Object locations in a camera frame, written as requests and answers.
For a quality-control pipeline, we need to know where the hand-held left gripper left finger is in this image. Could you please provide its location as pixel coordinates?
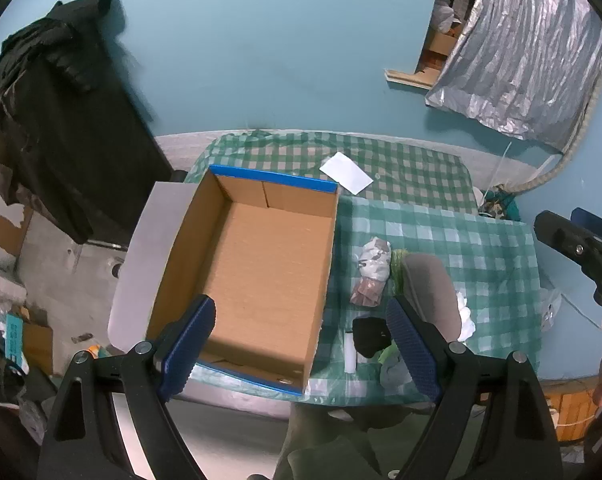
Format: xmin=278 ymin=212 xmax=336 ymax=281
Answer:
xmin=38 ymin=294 xmax=217 ymax=480

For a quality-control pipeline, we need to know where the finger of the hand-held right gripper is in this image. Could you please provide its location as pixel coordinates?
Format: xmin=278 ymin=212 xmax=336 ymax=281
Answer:
xmin=534 ymin=210 xmax=602 ymax=307
xmin=570 ymin=207 xmax=602 ymax=257

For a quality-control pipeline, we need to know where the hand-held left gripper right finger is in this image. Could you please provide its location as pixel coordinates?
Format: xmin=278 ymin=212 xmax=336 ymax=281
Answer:
xmin=385 ymin=296 xmax=564 ymax=480

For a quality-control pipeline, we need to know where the grey sock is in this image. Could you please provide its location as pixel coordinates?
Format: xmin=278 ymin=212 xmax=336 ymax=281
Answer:
xmin=379 ymin=355 xmax=414 ymax=390

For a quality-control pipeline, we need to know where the black sock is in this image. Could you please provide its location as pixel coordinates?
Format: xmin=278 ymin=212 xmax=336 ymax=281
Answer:
xmin=352 ymin=316 xmax=391 ymax=359

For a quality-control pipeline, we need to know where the taupe cloth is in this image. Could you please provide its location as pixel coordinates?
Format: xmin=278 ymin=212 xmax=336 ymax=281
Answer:
xmin=400 ymin=254 xmax=468 ymax=346

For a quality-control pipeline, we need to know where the white blue striped sock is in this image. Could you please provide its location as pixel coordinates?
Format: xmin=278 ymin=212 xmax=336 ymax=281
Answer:
xmin=455 ymin=289 xmax=477 ymax=342

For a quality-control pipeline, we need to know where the blue cardboard box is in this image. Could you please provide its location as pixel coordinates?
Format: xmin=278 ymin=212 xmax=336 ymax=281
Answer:
xmin=146 ymin=164 xmax=340 ymax=396

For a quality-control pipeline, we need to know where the clear plastic bag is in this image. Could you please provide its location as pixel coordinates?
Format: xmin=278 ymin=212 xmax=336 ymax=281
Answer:
xmin=538 ymin=286 xmax=563 ymax=334

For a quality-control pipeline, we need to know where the green striped sock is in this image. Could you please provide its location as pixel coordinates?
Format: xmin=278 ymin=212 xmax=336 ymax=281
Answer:
xmin=390 ymin=248 xmax=410 ymax=297

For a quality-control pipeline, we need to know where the teal basket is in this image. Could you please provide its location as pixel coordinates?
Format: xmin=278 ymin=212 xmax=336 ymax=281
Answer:
xmin=478 ymin=187 xmax=521 ymax=222

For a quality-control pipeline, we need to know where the white brown patterned sock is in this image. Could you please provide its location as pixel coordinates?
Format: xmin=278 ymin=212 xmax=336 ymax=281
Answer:
xmin=350 ymin=239 xmax=393 ymax=307

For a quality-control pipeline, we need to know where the green checked tablecloth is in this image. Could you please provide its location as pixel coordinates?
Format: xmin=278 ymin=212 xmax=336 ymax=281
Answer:
xmin=183 ymin=130 xmax=542 ymax=406

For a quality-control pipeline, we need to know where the brown cardboard piece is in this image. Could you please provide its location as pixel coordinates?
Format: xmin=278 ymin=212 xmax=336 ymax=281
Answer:
xmin=22 ymin=310 xmax=55 ymax=377

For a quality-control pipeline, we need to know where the teal printed box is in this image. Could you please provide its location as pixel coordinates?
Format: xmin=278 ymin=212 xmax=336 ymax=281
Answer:
xmin=5 ymin=311 xmax=28 ymax=362

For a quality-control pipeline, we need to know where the silver foil sheet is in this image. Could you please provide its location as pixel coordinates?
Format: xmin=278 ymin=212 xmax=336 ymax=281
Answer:
xmin=425 ymin=0 xmax=602 ymax=154

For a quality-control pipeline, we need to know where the white paper card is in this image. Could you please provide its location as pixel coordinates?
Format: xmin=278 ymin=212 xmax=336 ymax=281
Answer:
xmin=320 ymin=152 xmax=373 ymax=194

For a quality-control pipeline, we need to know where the dark cabinet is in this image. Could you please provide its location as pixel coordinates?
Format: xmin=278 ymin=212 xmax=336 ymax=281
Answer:
xmin=0 ymin=50 xmax=178 ymax=247

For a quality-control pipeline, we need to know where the wooden trim strip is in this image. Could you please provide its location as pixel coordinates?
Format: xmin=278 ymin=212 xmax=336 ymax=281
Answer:
xmin=384 ymin=68 xmax=433 ymax=92

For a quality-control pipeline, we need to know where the small cardboard carton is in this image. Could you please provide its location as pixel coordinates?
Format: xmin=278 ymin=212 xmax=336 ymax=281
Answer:
xmin=425 ymin=27 xmax=458 ymax=57

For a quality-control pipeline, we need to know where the white plastic bag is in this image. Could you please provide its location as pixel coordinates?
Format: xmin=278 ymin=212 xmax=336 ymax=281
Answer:
xmin=432 ymin=1 xmax=463 ymax=32

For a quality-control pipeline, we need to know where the black jacket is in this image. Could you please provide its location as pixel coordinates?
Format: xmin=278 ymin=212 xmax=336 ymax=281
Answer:
xmin=0 ymin=0 xmax=128 ymax=133

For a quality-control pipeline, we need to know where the thick rope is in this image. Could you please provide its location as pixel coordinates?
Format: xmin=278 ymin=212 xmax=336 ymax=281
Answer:
xmin=501 ymin=57 xmax=602 ymax=197

